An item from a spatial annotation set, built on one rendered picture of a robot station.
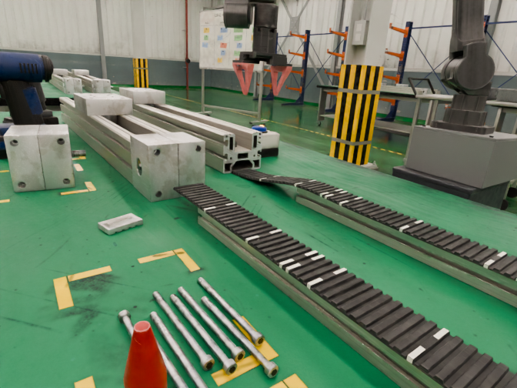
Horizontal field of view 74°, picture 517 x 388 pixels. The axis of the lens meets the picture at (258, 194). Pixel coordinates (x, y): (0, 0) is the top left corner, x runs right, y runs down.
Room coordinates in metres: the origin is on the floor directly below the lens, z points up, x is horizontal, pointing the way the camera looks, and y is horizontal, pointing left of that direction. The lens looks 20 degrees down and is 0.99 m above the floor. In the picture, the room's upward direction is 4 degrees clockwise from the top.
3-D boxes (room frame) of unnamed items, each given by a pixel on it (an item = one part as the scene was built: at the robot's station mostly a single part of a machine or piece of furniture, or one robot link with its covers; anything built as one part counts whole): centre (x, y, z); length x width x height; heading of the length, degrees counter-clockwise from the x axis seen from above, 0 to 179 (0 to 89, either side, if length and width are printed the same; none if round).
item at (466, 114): (0.85, -0.48, 0.93); 0.12 x 0.09 x 0.08; 44
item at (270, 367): (0.24, 0.01, 0.78); 0.11 x 0.01 x 0.01; 39
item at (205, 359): (0.24, 0.06, 0.78); 0.11 x 0.01 x 0.01; 38
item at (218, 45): (6.68, 0.65, 0.97); 1.51 x 0.50 x 1.95; 55
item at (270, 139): (0.91, 0.02, 0.81); 0.10 x 0.08 x 0.06; 127
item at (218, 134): (1.06, 0.28, 0.82); 0.80 x 0.10 x 0.09; 37
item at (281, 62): (0.94, -0.02, 0.98); 0.07 x 0.07 x 0.09; 37
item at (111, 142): (0.94, 0.43, 0.82); 0.80 x 0.10 x 0.09; 37
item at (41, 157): (0.60, 0.38, 0.83); 0.11 x 0.10 x 0.10; 119
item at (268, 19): (0.91, 0.01, 1.11); 0.07 x 0.06 x 0.07; 83
